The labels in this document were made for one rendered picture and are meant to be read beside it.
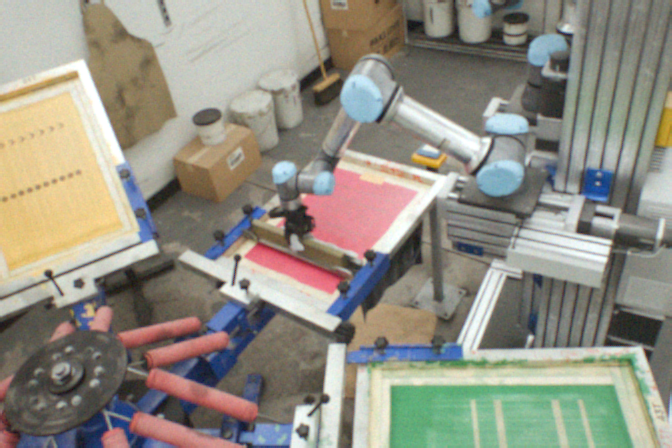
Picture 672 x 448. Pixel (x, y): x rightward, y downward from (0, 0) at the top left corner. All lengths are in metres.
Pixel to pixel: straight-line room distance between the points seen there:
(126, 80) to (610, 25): 2.89
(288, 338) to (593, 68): 2.04
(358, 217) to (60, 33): 2.11
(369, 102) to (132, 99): 2.57
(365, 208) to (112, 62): 2.06
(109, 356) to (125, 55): 2.53
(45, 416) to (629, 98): 1.67
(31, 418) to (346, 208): 1.31
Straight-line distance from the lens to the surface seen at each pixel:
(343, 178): 2.45
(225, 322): 1.89
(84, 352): 1.63
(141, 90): 3.92
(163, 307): 3.55
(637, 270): 2.11
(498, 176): 1.60
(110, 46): 3.80
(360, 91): 1.53
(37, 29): 3.62
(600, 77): 1.78
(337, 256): 1.96
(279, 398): 2.94
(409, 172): 2.38
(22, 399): 1.63
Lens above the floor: 2.42
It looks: 41 degrees down
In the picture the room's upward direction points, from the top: 11 degrees counter-clockwise
